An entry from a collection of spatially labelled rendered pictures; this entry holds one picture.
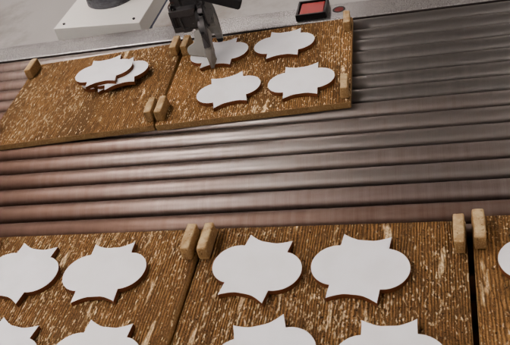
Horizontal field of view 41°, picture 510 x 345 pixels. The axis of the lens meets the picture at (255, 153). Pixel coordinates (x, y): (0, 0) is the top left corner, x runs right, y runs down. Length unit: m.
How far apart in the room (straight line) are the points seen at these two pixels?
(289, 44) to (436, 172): 0.54
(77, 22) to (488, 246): 1.41
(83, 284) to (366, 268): 0.45
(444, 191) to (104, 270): 0.57
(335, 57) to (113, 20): 0.76
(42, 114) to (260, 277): 0.80
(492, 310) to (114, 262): 0.58
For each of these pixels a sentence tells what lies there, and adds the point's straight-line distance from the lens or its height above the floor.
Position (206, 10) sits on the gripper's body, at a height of 1.06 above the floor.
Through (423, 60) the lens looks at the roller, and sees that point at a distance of 1.49.
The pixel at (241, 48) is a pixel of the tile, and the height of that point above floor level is 0.95.
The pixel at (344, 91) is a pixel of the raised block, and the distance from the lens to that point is 1.36.
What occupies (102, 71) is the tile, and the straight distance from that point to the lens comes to 1.67.
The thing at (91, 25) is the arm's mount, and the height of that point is 0.92.
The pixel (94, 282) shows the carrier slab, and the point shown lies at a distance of 1.15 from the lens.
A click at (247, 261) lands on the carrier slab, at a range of 1.07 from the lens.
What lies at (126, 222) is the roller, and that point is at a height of 0.92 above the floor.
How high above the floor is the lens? 1.70
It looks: 36 degrees down
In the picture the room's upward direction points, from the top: 16 degrees counter-clockwise
